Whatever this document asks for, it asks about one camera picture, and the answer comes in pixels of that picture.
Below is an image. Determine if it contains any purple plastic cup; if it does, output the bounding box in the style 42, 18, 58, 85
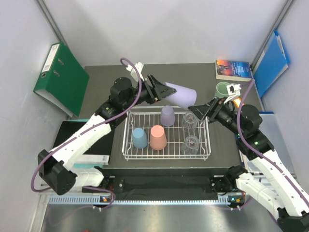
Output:
164, 82, 197, 110
160, 105, 175, 127

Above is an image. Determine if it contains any pink plastic cup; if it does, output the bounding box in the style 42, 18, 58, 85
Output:
149, 125, 167, 150

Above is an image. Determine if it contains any blue plastic cup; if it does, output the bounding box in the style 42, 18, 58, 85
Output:
132, 128, 148, 149

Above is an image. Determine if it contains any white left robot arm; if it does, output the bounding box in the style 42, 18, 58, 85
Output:
38, 74, 176, 195

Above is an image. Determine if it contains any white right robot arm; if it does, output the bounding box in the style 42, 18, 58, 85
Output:
188, 98, 309, 232

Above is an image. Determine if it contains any clear glass rear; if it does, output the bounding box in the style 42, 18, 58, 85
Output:
181, 112, 199, 132

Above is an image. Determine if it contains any clear glass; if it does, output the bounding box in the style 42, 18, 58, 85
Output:
181, 135, 199, 155
181, 112, 199, 132

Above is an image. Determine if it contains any orange white tag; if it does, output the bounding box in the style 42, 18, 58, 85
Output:
233, 98, 244, 109

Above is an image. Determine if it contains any clear glass front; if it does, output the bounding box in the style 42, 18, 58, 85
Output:
181, 135, 199, 155

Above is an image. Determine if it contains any paperback book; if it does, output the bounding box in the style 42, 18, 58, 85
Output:
215, 59, 252, 82

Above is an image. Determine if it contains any black book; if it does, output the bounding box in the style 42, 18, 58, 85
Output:
53, 119, 114, 168

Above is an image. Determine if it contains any green lever arch binder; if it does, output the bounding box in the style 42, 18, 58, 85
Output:
33, 43, 89, 117

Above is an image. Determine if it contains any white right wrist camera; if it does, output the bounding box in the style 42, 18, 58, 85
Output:
224, 84, 241, 104

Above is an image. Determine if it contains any white wire dish rack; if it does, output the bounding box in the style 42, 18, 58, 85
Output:
122, 106, 211, 161

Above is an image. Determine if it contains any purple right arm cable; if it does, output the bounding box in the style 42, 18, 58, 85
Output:
224, 79, 309, 210

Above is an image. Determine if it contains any blue folder against wall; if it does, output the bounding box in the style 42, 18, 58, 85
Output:
253, 30, 290, 98

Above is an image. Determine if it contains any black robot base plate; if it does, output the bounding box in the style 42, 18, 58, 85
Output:
97, 167, 236, 194

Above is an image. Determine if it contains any white cable duct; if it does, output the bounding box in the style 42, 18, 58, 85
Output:
48, 195, 244, 205

